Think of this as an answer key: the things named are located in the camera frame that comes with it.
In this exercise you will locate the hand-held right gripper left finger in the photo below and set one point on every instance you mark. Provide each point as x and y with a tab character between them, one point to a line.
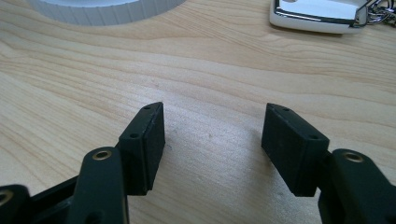
141	152

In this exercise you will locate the white car key fob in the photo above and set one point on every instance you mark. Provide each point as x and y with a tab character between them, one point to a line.
317	15

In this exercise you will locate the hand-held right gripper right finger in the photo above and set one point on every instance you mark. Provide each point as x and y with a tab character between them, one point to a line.
294	152

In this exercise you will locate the white ribbed round container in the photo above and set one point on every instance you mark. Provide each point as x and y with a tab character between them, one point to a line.
102	11

